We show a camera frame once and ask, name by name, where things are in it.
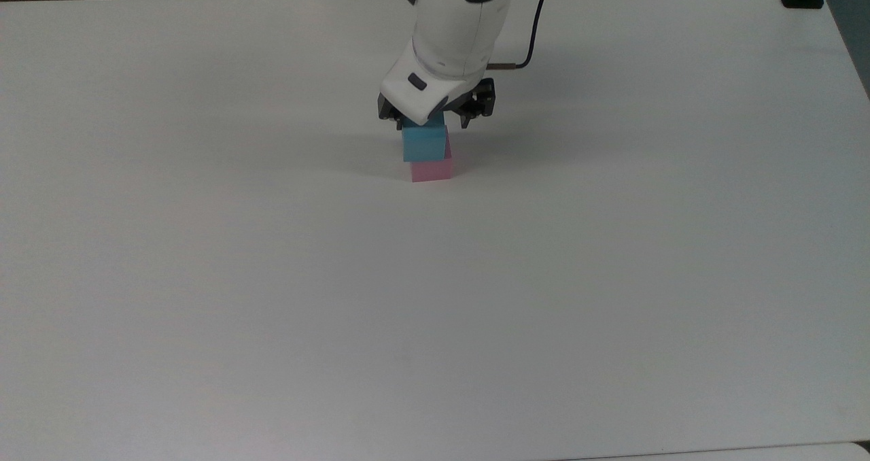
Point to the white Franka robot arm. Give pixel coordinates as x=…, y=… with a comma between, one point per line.
x=455, y=32

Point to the pink cube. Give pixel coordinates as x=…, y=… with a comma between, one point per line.
x=433, y=169

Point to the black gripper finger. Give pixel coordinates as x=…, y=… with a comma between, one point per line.
x=397, y=122
x=467, y=121

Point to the blue cube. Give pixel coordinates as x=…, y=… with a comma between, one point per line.
x=424, y=143

